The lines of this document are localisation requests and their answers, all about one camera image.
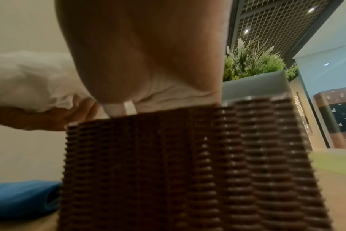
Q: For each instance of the person's right hand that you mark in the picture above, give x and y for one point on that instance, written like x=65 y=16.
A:
x=138 y=40

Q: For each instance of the person's left hand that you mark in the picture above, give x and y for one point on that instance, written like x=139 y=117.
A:
x=33 y=119

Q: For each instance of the white cloth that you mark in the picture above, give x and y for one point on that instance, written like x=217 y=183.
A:
x=33 y=79

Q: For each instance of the blue folded cloth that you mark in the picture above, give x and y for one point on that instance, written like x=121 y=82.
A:
x=19 y=198

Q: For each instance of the green artificial plant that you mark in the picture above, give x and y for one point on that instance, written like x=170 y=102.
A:
x=255 y=61

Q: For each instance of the white rectangular planter box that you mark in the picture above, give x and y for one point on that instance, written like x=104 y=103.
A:
x=255 y=86

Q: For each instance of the brown woven wicker basket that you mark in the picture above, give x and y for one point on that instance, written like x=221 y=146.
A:
x=175 y=169

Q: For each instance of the brown display shelf unit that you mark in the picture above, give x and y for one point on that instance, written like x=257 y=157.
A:
x=339 y=117

